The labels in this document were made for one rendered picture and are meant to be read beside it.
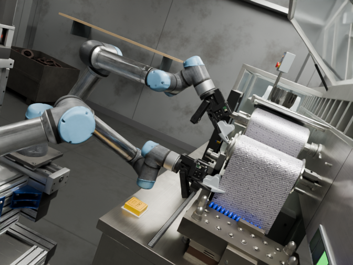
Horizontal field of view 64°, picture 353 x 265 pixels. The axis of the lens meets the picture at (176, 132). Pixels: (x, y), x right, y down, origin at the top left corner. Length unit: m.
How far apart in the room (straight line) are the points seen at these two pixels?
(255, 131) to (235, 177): 0.28
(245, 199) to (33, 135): 0.76
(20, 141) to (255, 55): 4.21
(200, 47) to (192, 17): 0.48
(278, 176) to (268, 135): 0.27
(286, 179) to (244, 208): 0.19
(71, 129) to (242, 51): 4.09
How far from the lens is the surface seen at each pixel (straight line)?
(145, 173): 1.17
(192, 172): 1.09
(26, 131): 0.96
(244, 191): 1.11
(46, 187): 1.51
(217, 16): 4.91
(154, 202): 1.26
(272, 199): 1.11
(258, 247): 1.04
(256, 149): 1.08
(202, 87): 1.12
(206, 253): 1.02
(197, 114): 1.15
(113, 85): 5.31
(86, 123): 0.94
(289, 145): 1.30
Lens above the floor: 1.51
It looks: 15 degrees down
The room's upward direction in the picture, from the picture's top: 21 degrees clockwise
